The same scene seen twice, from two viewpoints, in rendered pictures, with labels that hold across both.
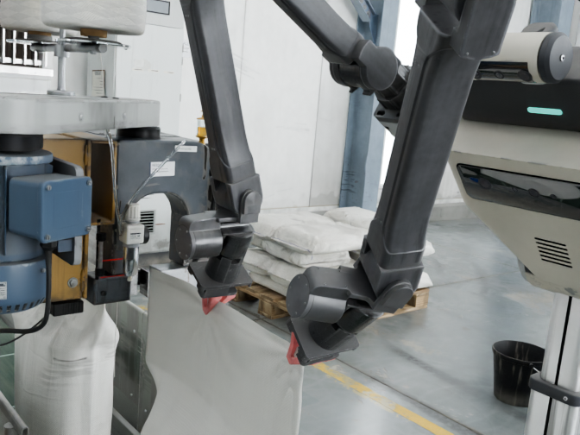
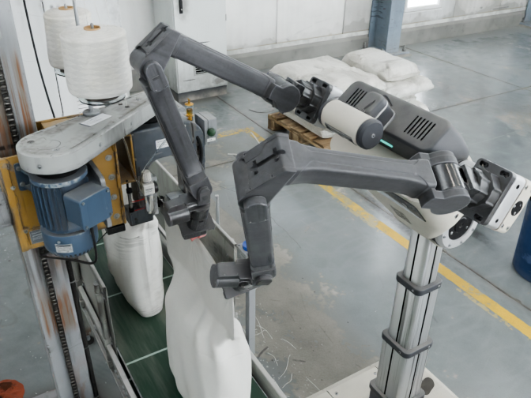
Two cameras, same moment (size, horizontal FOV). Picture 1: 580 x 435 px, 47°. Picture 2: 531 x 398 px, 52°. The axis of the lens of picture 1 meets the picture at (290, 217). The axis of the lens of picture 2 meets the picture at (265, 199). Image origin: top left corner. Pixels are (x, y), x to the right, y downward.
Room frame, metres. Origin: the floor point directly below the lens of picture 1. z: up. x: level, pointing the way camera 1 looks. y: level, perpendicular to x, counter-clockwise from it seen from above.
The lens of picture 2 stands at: (-0.18, -0.29, 2.03)
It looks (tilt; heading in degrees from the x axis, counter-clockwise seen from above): 31 degrees down; 8
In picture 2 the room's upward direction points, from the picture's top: 1 degrees clockwise
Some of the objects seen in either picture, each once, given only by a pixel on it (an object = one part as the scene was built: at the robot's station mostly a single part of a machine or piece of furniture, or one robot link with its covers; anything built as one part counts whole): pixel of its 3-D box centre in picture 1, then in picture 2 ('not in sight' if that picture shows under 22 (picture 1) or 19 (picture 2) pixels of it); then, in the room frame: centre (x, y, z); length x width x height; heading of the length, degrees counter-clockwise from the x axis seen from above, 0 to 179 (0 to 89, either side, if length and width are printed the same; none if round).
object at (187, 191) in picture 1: (137, 189); (154, 144); (1.47, 0.35, 1.21); 0.30 x 0.25 x 0.30; 40
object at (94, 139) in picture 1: (81, 174); (114, 146); (1.34, 0.43, 1.26); 0.22 x 0.05 x 0.16; 40
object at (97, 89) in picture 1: (97, 91); not in sight; (5.09, 1.54, 1.34); 0.24 x 0.04 x 0.32; 40
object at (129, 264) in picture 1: (130, 260); (148, 202); (1.26, 0.31, 1.11); 0.03 x 0.03 x 0.06
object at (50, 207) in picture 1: (51, 213); (89, 208); (0.98, 0.36, 1.25); 0.10 x 0.08 x 0.12; 155
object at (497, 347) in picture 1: (518, 374); not in sight; (3.23, -1.24, 0.13); 0.30 x 0.30 x 0.26
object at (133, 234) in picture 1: (132, 242); (148, 192); (1.27, 0.30, 1.14); 0.05 x 0.04 x 0.16; 130
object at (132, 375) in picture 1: (142, 372); (185, 223); (1.99, 0.43, 0.53); 1.05 x 0.02 x 0.41; 40
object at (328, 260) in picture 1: (299, 248); not in sight; (4.33, -0.08, 0.44); 0.66 x 0.42 x 0.14; 34
